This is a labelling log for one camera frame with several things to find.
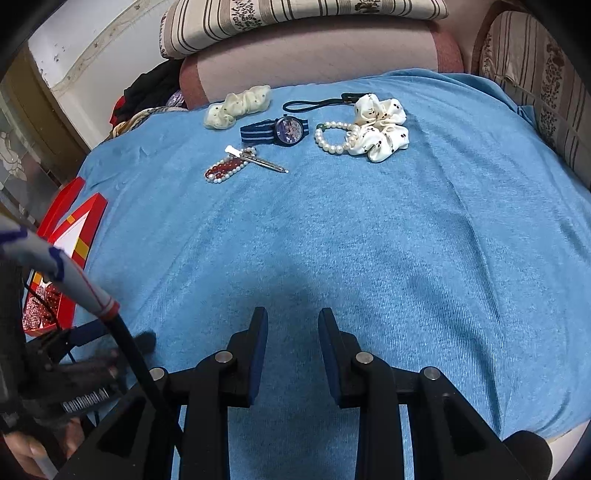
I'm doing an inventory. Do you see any white black-dotted scrunchie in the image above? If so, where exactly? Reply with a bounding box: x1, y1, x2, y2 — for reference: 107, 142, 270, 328
346, 92, 411, 162

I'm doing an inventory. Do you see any plaid cloth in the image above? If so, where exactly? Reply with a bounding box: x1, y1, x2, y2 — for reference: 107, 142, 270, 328
107, 106, 190, 142

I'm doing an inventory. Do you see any white pearl bracelet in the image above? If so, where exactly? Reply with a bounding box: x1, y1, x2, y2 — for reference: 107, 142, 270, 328
314, 121, 362, 156

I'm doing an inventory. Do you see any dark clothes pile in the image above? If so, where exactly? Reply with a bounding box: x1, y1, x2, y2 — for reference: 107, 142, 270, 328
113, 59, 186, 126

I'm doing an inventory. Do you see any red bead bracelet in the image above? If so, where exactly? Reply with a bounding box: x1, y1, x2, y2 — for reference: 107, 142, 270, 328
204, 154, 246, 182

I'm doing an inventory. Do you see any blue terry blanket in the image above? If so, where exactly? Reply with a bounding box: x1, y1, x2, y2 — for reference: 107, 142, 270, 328
69, 69, 591, 480

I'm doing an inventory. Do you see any person's left hand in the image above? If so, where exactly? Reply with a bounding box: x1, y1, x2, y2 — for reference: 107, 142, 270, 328
0, 408, 86, 480

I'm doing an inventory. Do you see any striped band wristwatch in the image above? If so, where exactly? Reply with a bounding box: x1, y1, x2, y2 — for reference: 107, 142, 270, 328
239, 115, 311, 149

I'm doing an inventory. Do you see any black wrist strap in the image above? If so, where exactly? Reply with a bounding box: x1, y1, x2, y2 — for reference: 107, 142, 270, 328
283, 93, 362, 113

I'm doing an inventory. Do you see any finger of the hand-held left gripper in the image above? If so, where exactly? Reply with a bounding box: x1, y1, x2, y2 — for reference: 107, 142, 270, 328
62, 318, 158, 365

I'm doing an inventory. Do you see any red cardboard box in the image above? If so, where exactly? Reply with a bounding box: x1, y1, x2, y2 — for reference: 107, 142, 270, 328
22, 177, 110, 336

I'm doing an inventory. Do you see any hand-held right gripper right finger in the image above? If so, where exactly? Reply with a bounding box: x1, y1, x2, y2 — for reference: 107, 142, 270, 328
318, 307, 523, 480

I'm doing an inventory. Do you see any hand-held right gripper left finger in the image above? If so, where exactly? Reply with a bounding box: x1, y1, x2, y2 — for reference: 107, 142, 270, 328
56, 307, 270, 480

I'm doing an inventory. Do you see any red and pearl hair clip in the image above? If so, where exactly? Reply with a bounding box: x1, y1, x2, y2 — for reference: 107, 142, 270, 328
210, 146, 258, 185

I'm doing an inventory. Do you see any silver hair clip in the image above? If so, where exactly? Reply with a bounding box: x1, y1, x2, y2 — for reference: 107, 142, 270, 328
225, 145, 290, 175

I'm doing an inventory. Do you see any cream dotted scrunchie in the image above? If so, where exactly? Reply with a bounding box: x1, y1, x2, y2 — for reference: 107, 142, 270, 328
204, 85, 272, 130

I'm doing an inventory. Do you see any long striped floral pillow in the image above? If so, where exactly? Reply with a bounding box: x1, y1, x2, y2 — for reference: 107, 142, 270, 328
159, 0, 450, 60

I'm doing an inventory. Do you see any wooden cabinet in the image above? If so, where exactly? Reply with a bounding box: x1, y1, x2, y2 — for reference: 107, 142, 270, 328
0, 48, 91, 217

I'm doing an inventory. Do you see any pink sofa cushion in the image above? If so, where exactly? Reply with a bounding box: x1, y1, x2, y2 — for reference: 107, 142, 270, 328
179, 21, 464, 112

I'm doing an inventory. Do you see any square striped floral pillow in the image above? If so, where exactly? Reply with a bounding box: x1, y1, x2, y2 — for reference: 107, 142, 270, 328
478, 10, 591, 191

